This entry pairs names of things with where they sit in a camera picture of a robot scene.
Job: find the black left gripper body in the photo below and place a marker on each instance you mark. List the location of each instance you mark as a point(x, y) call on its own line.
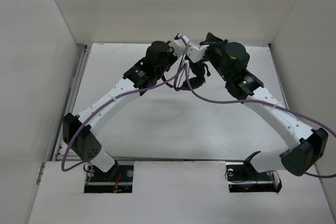
point(171, 59)

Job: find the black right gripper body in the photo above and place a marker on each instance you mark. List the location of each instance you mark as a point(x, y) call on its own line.
point(216, 49)

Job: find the black over-ear headphones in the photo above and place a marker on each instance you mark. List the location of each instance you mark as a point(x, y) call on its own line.
point(200, 70)

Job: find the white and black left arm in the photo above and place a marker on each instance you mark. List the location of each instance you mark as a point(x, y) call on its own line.
point(80, 131)

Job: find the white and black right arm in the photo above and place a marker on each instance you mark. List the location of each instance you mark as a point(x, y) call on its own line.
point(304, 145)

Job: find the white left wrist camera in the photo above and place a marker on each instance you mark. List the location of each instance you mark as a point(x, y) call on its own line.
point(178, 45)

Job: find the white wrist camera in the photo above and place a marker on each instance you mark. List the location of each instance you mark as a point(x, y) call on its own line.
point(178, 45)
point(195, 52)

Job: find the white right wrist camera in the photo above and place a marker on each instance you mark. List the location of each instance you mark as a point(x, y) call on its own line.
point(195, 52)

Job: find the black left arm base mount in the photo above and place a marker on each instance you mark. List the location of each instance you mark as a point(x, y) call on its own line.
point(120, 183)

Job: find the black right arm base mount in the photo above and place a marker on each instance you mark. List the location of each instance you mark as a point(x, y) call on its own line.
point(242, 178)

